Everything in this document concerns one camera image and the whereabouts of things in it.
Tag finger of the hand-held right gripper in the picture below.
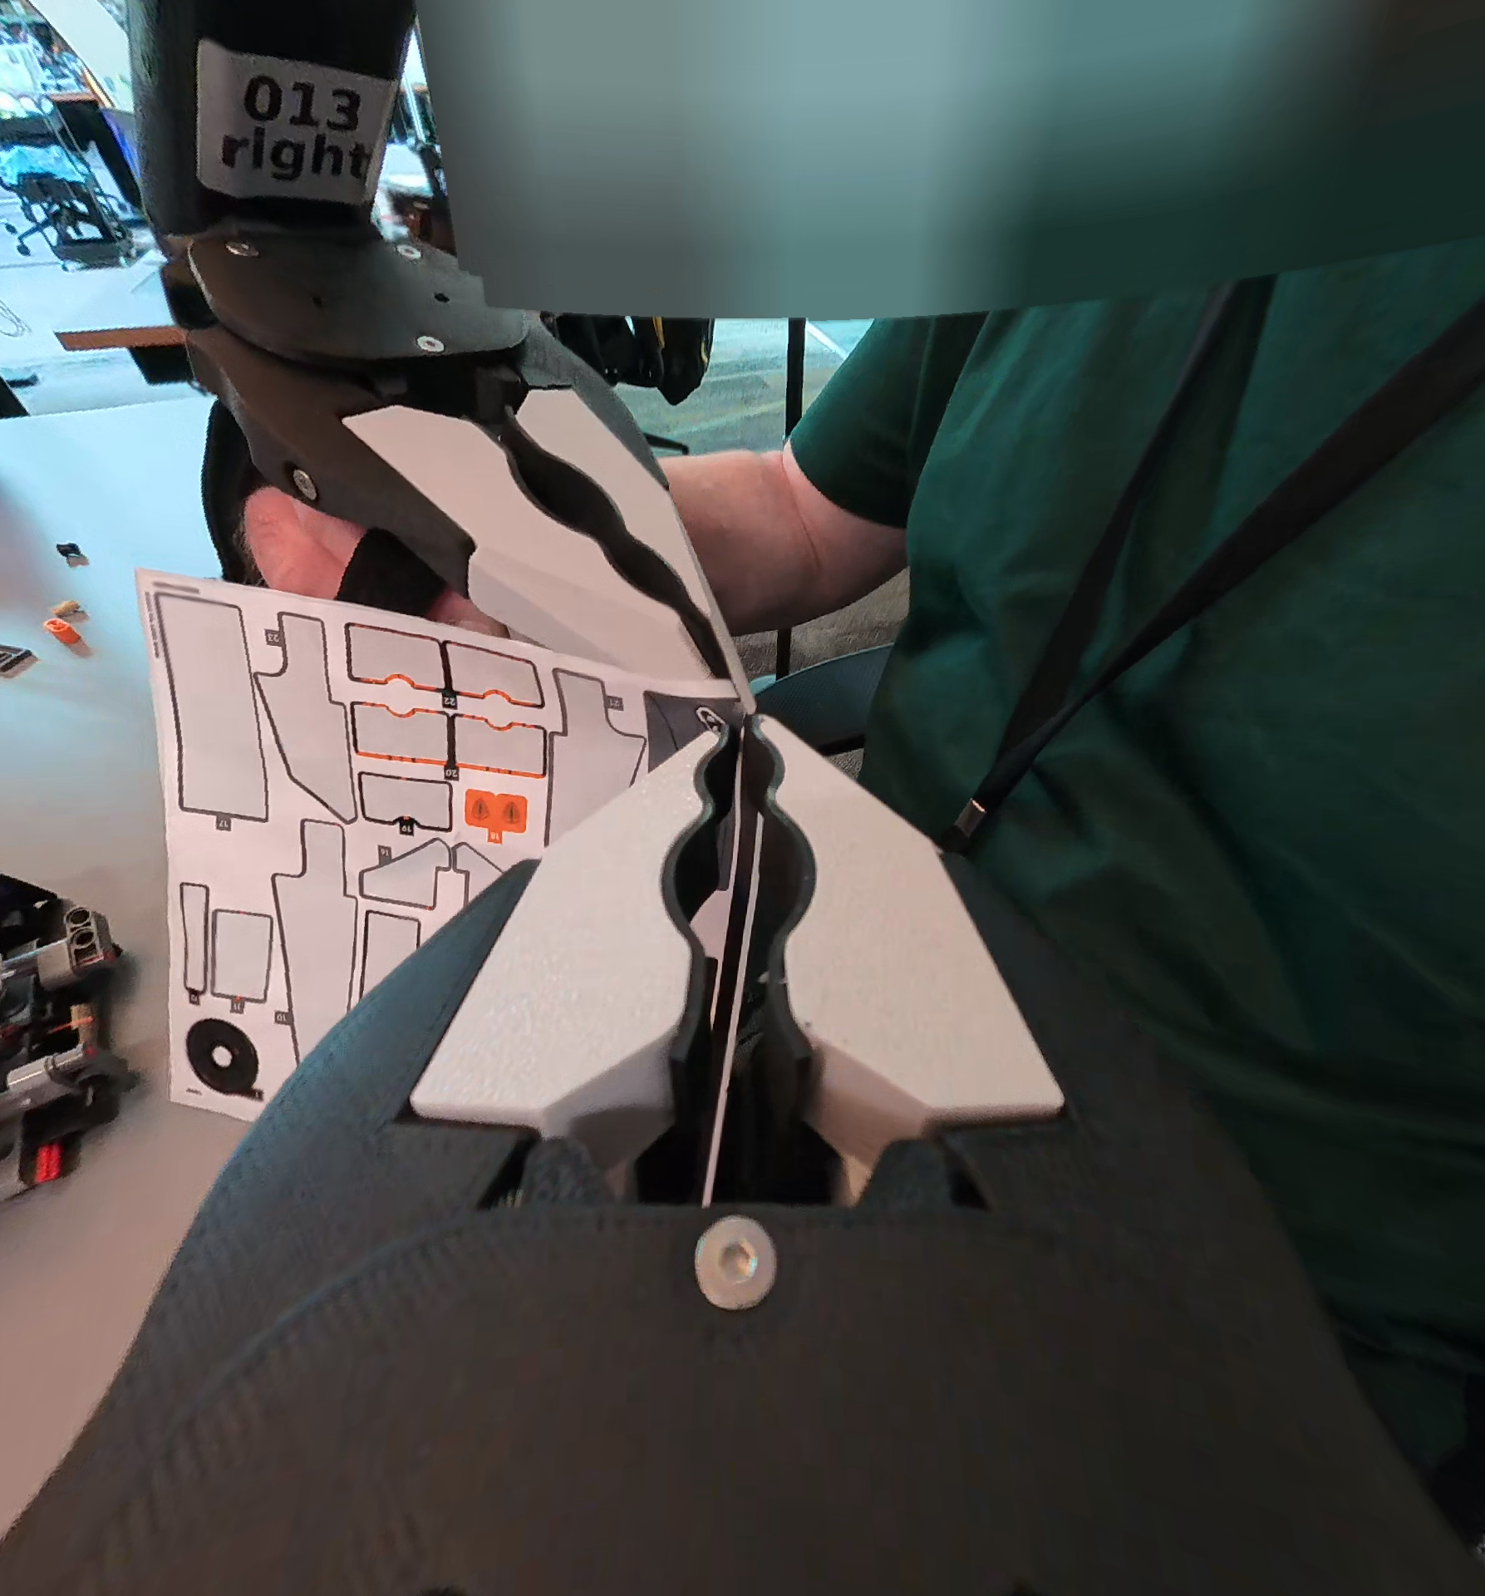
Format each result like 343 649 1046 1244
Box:
340 399 744 685
511 371 745 685

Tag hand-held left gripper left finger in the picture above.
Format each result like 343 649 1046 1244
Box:
408 727 744 1202

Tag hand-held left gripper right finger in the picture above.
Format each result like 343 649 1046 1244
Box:
742 713 1067 1202

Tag white sticker sheet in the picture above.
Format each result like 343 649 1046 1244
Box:
134 567 765 1209

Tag person's right forearm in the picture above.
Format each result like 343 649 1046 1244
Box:
664 449 913 640

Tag scattered small lego pieces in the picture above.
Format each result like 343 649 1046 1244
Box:
0 539 89 625

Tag grey black lego vehicle model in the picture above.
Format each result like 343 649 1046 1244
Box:
0 860 141 1207

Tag person's right hand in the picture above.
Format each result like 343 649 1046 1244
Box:
240 486 506 639

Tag black yellow equipment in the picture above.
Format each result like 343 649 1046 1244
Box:
543 314 714 404

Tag black pole stand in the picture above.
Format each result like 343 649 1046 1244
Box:
777 318 810 679

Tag black office chair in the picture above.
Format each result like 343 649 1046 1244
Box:
0 160 136 270

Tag dark mesh office chair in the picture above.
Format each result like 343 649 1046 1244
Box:
752 644 896 753

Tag person's green shirt torso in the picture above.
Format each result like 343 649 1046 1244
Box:
782 235 1485 1541

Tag black lanyard strap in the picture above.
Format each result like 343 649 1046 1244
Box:
938 255 1485 860

